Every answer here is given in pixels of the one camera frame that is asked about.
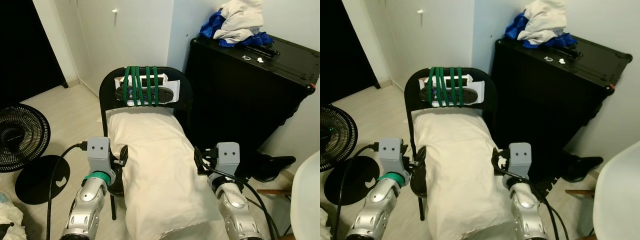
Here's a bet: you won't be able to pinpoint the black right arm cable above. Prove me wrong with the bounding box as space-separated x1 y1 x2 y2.
500 167 571 240
202 167 281 240

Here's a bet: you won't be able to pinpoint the large black case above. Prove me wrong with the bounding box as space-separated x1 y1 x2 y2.
490 36 633 176
185 36 321 171

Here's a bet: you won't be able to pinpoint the white crumpled clothes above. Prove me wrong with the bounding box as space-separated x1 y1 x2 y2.
212 0 266 43
520 0 571 43

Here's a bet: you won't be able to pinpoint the black chair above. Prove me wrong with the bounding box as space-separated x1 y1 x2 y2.
98 66 193 221
404 66 498 221

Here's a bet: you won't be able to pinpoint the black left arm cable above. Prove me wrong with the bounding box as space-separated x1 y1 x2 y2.
46 142 90 240
337 143 382 240

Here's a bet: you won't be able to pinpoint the white plastic chair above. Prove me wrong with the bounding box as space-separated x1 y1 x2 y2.
291 150 321 240
592 140 640 240

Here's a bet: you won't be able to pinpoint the blue crumpled cloth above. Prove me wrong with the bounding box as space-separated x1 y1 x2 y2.
200 9 274 48
504 11 580 49

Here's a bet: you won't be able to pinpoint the round black fan base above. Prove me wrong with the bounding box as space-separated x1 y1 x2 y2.
324 156 380 206
15 155 72 205

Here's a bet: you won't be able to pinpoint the white box with black picture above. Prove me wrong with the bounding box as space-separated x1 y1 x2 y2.
425 74 486 107
114 74 181 107

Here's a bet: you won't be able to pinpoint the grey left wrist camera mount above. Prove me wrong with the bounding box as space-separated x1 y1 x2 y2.
378 138 408 177
86 136 117 176

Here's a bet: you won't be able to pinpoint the long black item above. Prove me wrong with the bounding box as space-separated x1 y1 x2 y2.
245 46 281 57

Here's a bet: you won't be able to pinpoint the green elastic cord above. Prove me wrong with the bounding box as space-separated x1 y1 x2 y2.
121 66 161 107
426 66 464 108

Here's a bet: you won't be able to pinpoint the black plastic base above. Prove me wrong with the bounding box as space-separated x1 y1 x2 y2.
250 154 297 183
560 156 604 183

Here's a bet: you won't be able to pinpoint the black fan head grille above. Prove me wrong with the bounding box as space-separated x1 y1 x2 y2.
0 103 52 173
320 103 359 173

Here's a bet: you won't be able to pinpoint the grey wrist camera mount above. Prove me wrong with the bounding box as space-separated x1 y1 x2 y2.
216 142 241 183
86 136 117 176
508 142 532 183
378 138 408 177

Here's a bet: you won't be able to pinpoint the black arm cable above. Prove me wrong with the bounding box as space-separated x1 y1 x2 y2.
500 167 571 240
46 142 90 240
337 143 382 240
202 167 281 240

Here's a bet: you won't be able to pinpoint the white crumpled plastic bag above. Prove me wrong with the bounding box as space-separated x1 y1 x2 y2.
320 207 333 240
0 192 26 240

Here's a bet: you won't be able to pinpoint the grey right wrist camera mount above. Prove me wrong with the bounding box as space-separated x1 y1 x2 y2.
216 142 241 183
508 142 532 183

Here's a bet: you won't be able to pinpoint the white pillow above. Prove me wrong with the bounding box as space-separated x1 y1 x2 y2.
106 107 226 240
412 107 521 240

